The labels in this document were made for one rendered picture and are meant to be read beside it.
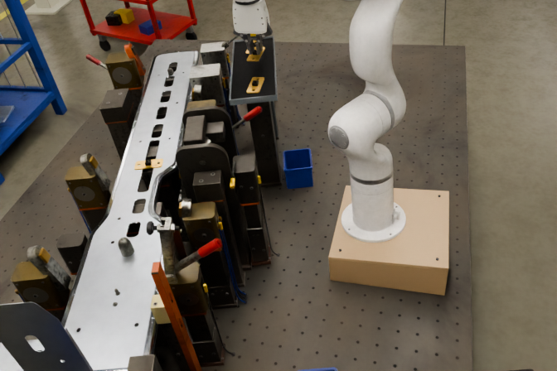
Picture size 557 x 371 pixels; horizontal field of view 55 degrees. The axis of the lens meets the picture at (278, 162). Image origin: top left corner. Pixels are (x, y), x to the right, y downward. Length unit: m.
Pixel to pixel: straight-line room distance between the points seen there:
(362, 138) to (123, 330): 0.70
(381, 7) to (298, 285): 0.82
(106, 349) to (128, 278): 0.19
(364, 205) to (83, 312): 0.77
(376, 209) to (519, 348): 1.07
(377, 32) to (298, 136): 0.96
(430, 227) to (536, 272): 1.10
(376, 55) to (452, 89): 1.15
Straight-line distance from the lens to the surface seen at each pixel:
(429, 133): 2.13
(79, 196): 1.66
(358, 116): 1.33
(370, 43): 1.26
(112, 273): 1.38
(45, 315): 0.95
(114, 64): 2.12
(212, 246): 1.16
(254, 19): 1.59
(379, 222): 1.57
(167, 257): 1.18
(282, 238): 1.74
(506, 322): 2.46
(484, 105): 3.58
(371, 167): 1.43
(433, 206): 1.69
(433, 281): 1.56
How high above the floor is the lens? 1.99
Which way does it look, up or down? 40 degrees down
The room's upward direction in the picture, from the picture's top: 8 degrees counter-clockwise
